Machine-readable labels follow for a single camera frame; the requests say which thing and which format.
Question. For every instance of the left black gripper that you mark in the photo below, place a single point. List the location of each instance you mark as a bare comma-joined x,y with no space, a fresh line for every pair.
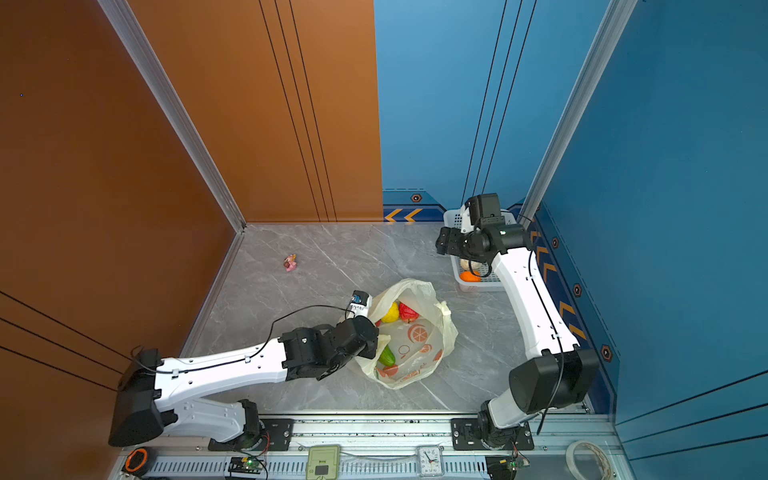
372,346

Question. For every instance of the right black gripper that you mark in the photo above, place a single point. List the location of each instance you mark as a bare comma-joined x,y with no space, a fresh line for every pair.
446,241

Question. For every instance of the orange tangerine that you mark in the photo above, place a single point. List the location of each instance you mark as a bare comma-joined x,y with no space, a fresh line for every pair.
468,276

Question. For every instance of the yellow green pear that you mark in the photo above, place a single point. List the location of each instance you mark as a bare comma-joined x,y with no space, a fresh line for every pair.
387,358

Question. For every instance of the yellow bumpy fruit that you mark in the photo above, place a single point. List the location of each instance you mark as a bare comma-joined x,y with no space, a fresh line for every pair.
392,315

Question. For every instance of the red fruit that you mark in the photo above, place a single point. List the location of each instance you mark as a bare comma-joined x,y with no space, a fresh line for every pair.
407,314

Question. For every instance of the yellow translucent plastic bag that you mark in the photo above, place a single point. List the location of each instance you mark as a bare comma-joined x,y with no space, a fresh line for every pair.
419,347

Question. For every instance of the cream bumpy fruit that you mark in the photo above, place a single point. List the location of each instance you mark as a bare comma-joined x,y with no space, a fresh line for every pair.
467,265

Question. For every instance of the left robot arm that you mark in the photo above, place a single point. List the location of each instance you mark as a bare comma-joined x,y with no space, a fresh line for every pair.
174,396

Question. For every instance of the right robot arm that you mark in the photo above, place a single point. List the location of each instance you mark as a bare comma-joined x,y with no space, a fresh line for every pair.
558,371

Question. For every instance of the white plastic basket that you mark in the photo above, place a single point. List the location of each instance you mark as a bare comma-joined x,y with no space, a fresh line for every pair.
510,239

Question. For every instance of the small pink toy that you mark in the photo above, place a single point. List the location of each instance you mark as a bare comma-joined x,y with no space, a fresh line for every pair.
290,262

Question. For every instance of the green square device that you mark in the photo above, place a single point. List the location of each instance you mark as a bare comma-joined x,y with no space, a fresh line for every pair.
323,462

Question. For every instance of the green circuit board left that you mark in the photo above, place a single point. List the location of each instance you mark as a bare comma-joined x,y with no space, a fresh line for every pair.
247,467

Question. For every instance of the small white clock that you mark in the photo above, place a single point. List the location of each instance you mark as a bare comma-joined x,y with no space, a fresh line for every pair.
429,461

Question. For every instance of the circuit board right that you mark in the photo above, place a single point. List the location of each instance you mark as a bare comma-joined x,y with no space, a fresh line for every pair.
504,467

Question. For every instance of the orange black tape measure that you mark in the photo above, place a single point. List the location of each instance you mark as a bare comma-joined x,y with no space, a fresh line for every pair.
138,462

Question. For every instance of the white tape roll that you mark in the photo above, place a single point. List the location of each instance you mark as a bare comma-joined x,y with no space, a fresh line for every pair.
579,453

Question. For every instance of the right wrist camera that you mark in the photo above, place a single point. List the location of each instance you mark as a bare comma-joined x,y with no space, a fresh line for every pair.
481,211

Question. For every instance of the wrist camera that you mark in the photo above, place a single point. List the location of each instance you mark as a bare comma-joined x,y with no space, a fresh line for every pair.
359,304
481,211

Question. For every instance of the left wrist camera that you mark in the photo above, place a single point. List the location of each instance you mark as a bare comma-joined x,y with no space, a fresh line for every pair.
359,304

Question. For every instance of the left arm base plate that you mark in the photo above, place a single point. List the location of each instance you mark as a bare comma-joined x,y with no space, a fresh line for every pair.
275,435

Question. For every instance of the aluminium front rail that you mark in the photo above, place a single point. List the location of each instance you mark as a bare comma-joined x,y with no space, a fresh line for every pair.
383,446

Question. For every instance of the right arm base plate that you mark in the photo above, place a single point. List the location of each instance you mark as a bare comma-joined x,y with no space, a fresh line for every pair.
467,435

